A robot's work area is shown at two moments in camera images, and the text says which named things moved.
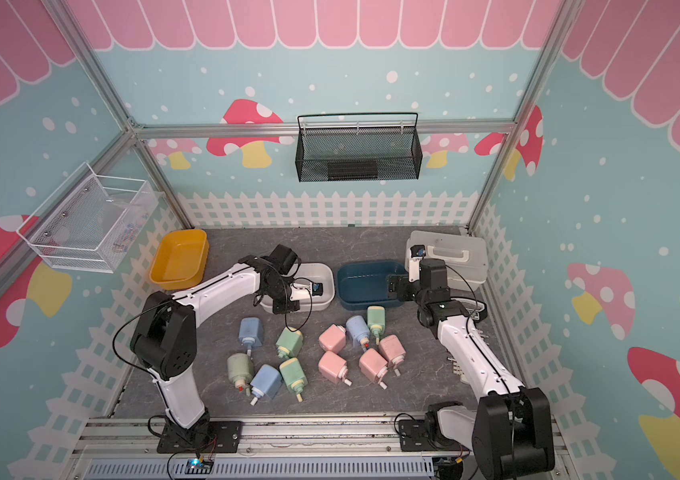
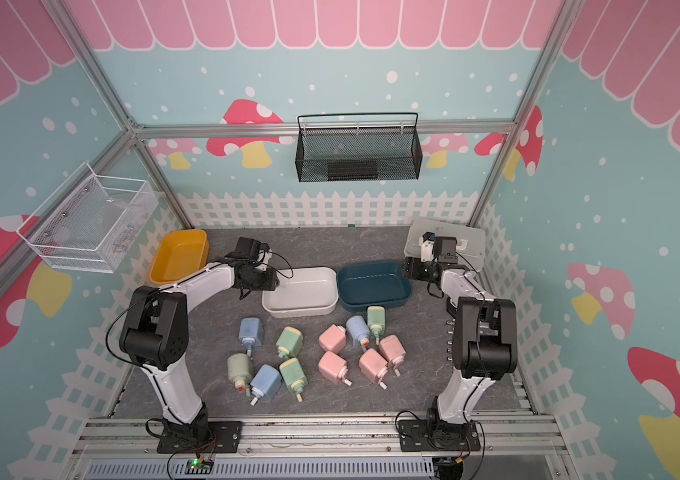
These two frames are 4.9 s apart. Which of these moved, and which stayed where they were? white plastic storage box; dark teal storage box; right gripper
Moved: right gripper
Stayed: white plastic storage box; dark teal storage box
